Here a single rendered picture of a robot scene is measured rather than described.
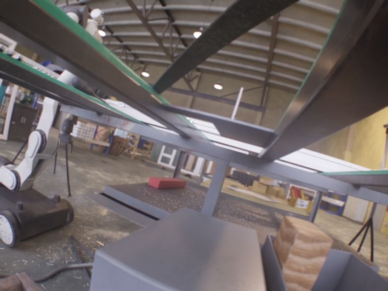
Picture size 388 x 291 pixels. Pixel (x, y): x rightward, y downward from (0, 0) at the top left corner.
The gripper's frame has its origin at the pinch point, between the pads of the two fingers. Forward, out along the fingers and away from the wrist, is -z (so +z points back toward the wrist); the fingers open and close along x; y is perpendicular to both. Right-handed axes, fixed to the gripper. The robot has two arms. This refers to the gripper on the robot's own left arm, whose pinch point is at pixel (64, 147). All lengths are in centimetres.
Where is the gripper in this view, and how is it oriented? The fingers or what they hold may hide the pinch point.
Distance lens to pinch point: 156.2
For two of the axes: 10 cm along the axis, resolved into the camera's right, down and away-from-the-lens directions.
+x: 9.7, 1.5, 2.0
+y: -2.0, -0.2, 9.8
